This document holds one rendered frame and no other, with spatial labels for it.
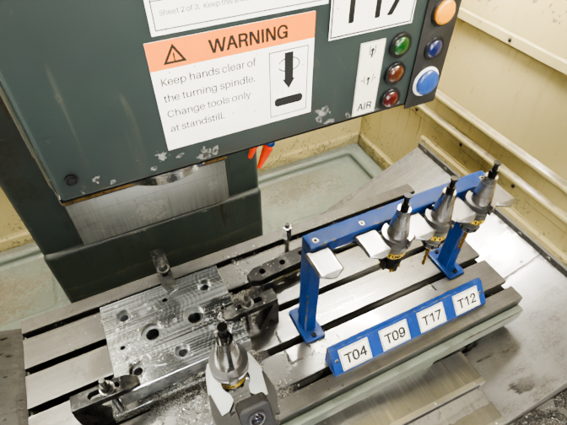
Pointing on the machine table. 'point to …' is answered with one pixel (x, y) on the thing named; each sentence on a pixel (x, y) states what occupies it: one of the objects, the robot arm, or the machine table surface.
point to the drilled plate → (148, 384)
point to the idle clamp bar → (264, 276)
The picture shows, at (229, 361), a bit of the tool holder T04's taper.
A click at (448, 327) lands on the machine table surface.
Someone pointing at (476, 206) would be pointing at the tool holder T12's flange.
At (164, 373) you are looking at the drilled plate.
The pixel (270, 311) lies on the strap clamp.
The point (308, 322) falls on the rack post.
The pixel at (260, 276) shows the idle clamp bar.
